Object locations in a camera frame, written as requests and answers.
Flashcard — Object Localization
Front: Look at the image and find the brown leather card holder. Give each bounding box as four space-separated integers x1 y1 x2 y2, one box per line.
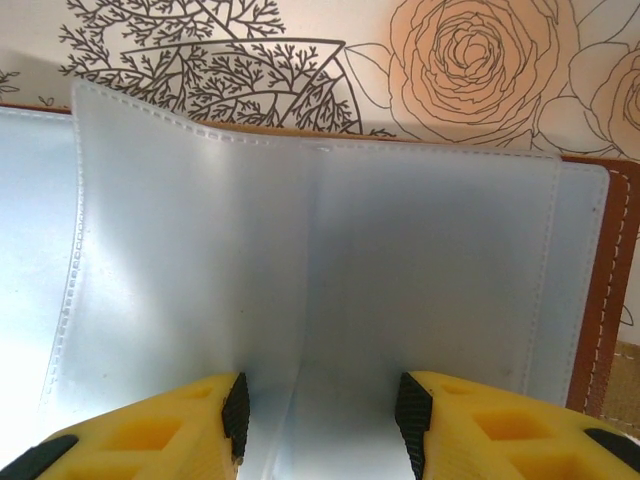
0 78 640 480

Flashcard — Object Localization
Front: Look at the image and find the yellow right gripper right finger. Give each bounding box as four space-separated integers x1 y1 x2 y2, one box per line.
393 369 640 480

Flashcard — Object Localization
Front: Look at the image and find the floral table cover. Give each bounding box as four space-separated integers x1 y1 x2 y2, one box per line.
0 0 640 164

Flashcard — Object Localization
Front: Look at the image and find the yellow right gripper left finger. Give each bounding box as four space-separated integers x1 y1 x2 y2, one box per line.
0 371 251 480

